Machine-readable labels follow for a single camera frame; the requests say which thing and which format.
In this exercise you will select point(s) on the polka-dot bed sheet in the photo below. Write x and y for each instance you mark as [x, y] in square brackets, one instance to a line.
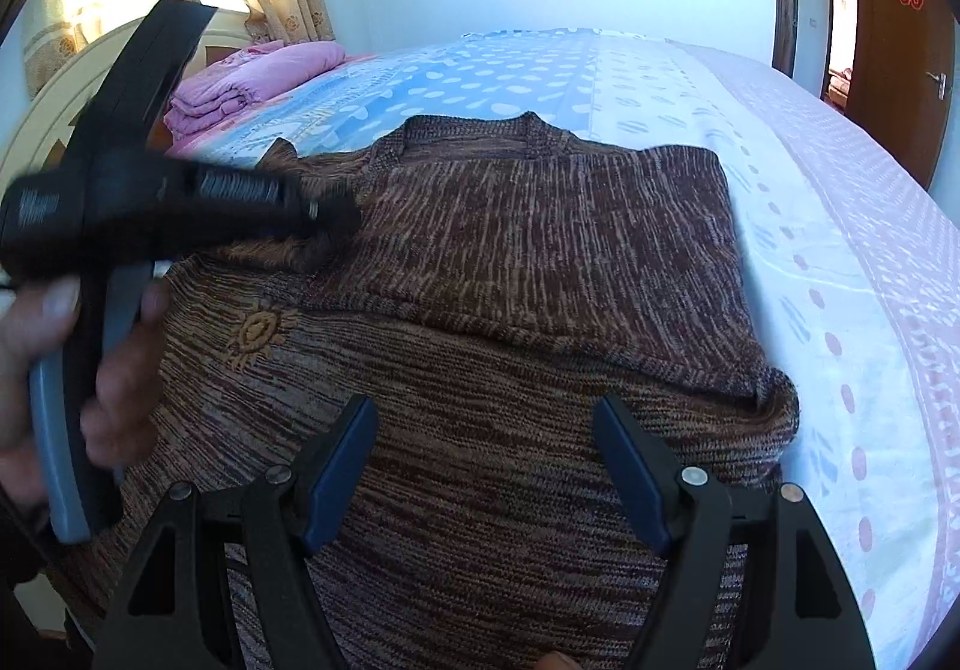
[825, 227]

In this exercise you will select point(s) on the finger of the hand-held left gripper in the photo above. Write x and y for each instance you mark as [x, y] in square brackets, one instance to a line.
[270, 205]

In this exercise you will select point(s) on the cream bed headboard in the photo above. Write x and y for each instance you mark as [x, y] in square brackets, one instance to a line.
[45, 108]

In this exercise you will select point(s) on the person's left hand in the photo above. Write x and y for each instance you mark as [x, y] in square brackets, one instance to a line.
[19, 377]

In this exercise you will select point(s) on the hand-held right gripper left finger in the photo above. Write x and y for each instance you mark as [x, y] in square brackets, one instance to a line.
[341, 475]

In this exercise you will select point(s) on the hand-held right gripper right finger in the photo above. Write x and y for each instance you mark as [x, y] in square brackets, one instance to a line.
[634, 475]

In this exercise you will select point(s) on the pink pillow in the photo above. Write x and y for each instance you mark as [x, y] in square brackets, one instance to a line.
[262, 70]

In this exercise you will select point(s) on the brown knit sweater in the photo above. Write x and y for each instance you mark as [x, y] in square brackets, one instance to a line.
[525, 265]

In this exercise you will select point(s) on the brown wooden door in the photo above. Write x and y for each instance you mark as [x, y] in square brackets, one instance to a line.
[892, 63]

